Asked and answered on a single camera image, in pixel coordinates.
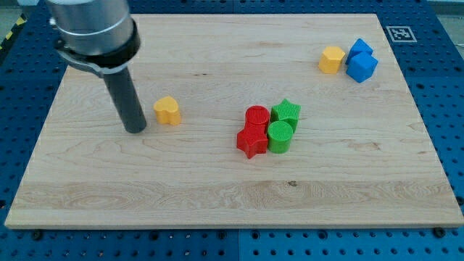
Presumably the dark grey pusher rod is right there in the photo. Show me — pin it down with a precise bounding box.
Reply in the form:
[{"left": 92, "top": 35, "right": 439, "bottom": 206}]
[{"left": 104, "top": 68, "right": 146, "bottom": 133}]

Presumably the wooden board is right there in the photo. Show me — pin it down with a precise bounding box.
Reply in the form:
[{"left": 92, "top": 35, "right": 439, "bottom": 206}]
[{"left": 5, "top": 14, "right": 463, "bottom": 230}]

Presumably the white fiducial marker tag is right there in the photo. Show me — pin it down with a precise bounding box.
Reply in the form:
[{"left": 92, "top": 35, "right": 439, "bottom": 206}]
[{"left": 386, "top": 25, "right": 417, "bottom": 43}]

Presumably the red star block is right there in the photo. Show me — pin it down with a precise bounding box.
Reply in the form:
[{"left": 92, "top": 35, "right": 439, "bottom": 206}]
[{"left": 236, "top": 125, "right": 268, "bottom": 159}]

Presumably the blue triangle block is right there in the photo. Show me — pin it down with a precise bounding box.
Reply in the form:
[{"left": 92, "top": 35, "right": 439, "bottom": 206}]
[{"left": 345, "top": 38, "right": 373, "bottom": 65}]

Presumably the yellow heart block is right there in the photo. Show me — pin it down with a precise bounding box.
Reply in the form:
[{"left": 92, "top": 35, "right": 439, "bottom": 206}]
[{"left": 153, "top": 96, "right": 181, "bottom": 125}]

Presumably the red cylinder block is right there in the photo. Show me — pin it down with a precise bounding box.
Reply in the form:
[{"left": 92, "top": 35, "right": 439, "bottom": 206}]
[{"left": 244, "top": 105, "right": 270, "bottom": 128}]

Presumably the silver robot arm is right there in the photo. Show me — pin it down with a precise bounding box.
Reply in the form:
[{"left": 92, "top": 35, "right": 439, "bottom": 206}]
[{"left": 46, "top": 0, "right": 146, "bottom": 133}]

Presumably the green cylinder block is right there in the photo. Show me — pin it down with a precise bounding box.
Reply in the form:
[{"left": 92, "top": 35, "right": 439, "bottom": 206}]
[{"left": 268, "top": 121, "right": 294, "bottom": 154}]

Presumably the green star block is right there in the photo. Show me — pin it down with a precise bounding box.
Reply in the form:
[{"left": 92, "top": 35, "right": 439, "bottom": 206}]
[{"left": 270, "top": 99, "right": 302, "bottom": 132}]

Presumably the yellow pentagon block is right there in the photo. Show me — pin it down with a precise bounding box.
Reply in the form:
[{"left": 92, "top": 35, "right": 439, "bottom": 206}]
[{"left": 318, "top": 46, "right": 346, "bottom": 74}]

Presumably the blue cube block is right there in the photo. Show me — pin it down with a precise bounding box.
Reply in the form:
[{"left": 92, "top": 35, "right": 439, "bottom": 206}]
[{"left": 346, "top": 52, "right": 378, "bottom": 83}]

